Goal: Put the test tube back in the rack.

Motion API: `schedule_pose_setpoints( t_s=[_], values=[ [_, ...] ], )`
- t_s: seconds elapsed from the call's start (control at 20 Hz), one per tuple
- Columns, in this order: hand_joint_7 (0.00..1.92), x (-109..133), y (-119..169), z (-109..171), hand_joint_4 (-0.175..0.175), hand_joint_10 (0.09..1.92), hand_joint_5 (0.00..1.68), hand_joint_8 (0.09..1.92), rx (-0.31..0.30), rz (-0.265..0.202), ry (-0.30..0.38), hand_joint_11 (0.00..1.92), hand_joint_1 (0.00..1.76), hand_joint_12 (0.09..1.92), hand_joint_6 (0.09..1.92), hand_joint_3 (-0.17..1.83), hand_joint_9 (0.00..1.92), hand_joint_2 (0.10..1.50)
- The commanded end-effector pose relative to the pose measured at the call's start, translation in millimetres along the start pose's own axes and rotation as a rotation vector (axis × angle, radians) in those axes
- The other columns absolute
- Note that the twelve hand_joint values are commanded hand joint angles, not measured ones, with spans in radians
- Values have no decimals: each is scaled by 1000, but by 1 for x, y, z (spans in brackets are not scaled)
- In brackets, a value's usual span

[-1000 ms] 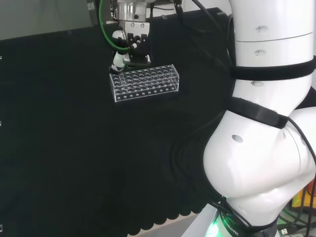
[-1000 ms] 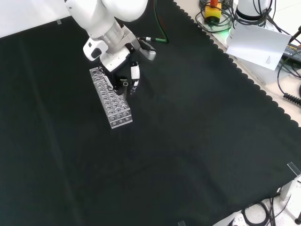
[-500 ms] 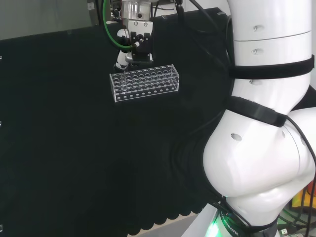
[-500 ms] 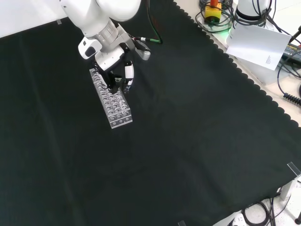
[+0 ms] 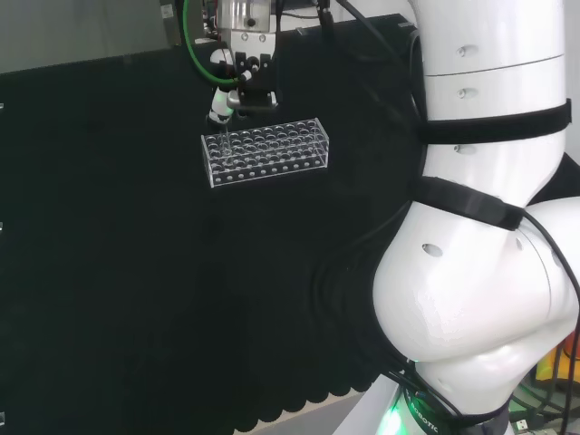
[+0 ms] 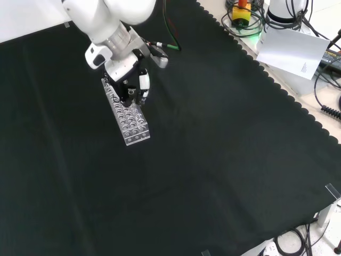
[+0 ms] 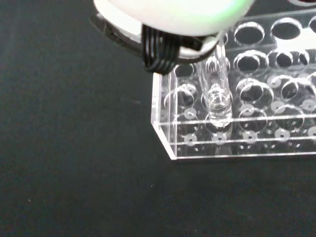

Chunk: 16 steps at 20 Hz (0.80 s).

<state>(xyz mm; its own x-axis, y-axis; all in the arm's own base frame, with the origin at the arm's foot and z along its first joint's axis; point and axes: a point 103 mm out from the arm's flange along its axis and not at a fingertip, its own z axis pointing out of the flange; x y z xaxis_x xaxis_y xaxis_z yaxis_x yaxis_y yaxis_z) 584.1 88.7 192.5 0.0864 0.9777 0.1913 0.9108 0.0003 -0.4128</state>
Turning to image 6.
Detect coiled black cable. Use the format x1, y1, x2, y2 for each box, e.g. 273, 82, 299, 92
313, 68, 341, 121

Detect green cable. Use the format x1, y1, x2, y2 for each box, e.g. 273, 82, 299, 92
156, 0, 183, 52

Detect white power strip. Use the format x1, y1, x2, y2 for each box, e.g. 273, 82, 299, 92
256, 241, 278, 256

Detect black looped cable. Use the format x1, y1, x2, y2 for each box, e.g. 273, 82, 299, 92
220, 0, 267, 38

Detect black power adapter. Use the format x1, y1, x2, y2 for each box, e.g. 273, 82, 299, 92
316, 49, 341, 78

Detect yellow stop button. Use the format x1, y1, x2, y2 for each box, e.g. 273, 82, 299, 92
231, 0, 253, 28

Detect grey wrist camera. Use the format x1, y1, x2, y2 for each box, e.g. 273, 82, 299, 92
148, 46, 169, 69

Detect black floor cables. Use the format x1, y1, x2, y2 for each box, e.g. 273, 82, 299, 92
274, 223, 331, 256

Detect clear acrylic test tube rack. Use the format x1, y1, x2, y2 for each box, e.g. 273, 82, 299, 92
100, 77, 151, 147

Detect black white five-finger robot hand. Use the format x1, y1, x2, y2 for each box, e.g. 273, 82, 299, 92
104, 50, 152, 108

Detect black bench cloth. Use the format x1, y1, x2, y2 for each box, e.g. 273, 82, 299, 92
0, 0, 341, 256

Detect white bench bracket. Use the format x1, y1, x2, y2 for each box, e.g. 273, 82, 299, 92
316, 198, 341, 228

